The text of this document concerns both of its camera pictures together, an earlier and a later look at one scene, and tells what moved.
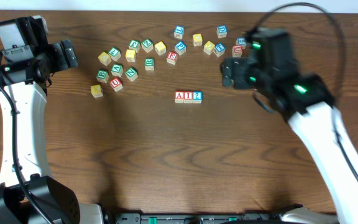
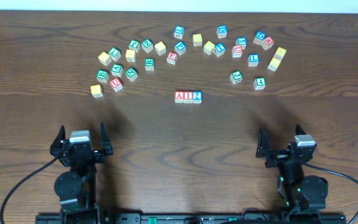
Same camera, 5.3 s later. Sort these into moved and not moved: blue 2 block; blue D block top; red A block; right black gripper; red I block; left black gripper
Moved: right black gripper; left black gripper
Not moved: blue 2 block; red I block; blue D block top; red A block
